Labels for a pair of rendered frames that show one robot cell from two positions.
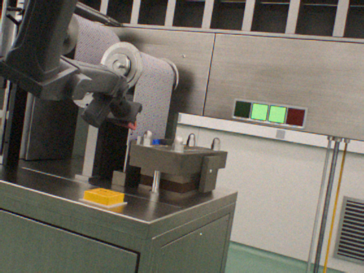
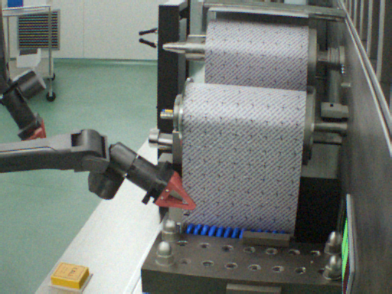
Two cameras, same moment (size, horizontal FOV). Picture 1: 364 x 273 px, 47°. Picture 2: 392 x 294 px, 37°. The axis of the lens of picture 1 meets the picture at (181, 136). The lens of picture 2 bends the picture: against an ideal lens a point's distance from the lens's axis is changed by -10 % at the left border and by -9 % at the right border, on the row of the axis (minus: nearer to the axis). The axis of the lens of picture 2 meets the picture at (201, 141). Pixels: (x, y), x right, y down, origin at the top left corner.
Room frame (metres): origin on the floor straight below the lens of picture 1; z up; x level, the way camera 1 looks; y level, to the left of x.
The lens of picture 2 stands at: (1.00, -0.98, 1.64)
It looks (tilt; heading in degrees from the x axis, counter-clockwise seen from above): 20 degrees down; 76
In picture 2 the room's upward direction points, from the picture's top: 1 degrees clockwise
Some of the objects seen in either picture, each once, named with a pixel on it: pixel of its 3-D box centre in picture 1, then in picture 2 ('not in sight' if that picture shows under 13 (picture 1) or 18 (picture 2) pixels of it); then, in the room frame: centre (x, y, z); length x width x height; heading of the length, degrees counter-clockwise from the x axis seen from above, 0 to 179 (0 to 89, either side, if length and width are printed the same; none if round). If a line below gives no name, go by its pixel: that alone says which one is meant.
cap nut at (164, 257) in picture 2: (178, 143); (164, 252); (1.19, 0.01, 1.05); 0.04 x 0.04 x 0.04
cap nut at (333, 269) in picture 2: (216, 143); (334, 265); (1.48, -0.12, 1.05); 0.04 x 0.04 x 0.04
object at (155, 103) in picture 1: (150, 116); (240, 193); (1.36, 0.11, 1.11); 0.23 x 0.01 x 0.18; 156
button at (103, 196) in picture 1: (104, 196); (70, 276); (1.00, 0.16, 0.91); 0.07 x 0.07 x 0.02; 66
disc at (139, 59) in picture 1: (121, 66); (187, 113); (1.27, 0.21, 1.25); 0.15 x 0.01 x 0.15; 66
